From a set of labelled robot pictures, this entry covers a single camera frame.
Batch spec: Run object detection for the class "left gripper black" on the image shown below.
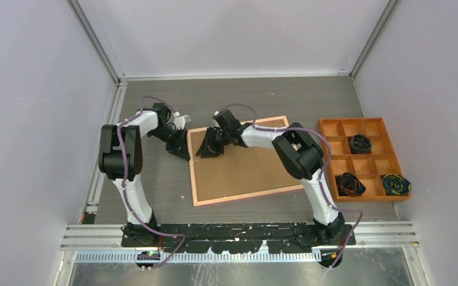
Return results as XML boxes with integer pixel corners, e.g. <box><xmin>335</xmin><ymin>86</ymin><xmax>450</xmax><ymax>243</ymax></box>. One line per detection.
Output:
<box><xmin>148</xmin><ymin>126</ymin><xmax>190</xmax><ymax>160</ymax></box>

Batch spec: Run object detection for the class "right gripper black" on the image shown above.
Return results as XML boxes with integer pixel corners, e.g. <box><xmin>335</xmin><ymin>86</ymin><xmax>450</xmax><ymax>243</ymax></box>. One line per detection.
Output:
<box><xmin>196</xmin><ymin>128</ymin><xmax>231</xmax><ymax>160</ymax></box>

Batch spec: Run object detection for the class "brown backing board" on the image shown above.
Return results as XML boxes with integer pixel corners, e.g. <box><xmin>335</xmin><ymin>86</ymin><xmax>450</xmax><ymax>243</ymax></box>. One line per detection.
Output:
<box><xmin>190</xmin><ymin>119</ymin><xmax>302</xmax><ymax>203</ymax></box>

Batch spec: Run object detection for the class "pink wooden picture frame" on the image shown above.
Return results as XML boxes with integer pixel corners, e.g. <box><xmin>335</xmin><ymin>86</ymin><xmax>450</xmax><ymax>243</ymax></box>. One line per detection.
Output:
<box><xmin>186</xmin><ymin>115</ymin><xmax>305</xmax><ymax>207</ymax></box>

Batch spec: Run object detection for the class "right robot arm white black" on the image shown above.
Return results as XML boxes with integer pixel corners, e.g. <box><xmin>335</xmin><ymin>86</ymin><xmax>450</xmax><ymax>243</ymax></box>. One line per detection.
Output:
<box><xmin>196</xmin><ymin>109</ymin><xmax>345</xmax><ymax>245</ymax></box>

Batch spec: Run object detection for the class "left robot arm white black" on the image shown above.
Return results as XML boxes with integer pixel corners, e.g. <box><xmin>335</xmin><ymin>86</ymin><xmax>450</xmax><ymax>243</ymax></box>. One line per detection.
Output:
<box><xmin>98</xmin><ymin>102</ymin><xmax>191</xmax><ymax>247</ymax></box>

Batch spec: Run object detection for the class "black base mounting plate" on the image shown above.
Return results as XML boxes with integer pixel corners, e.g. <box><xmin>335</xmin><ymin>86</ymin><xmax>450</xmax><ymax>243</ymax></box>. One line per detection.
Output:
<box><xmin>120</xmin><ymin>222</ymin><xmax>356</xmax><ymax>254</ymax></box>

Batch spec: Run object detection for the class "dark red-striped rolled item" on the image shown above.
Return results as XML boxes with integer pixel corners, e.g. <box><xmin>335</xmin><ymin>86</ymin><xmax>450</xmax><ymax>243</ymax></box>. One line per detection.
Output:
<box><xmin>335</xmin><ymin>172</ymin><xmax>367</xmax><ymax>197</ymax></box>

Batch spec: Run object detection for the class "orange compartment tray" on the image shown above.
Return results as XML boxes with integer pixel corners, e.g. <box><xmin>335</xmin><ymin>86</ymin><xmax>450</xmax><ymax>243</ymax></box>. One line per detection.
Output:
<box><xmin>317</xmin><ymin>118</ymin><xmax>411</xmax><ymax>202</ymax></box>

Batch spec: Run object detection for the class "blue yellow rolled item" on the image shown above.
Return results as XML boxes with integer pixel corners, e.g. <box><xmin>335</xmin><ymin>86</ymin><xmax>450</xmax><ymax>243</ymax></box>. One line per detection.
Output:
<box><xmin>380</xmin><ymin>174</ymin><xmax>411</xmax><ymax>196</ymax></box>

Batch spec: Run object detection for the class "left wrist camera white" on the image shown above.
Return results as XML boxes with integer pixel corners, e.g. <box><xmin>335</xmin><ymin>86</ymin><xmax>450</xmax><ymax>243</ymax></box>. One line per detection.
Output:
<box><xmin>173</xmin><ymin>111</ymin><xmax>191</xmax><ymax>130</ymax></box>

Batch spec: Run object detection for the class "aluminium front rail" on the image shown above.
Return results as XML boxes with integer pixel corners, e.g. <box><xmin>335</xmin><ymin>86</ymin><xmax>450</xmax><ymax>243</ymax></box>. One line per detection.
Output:
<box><xmin>61</xmin><ymin>221</ymin><xmax>419</xmax><ymax>253</ymax></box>

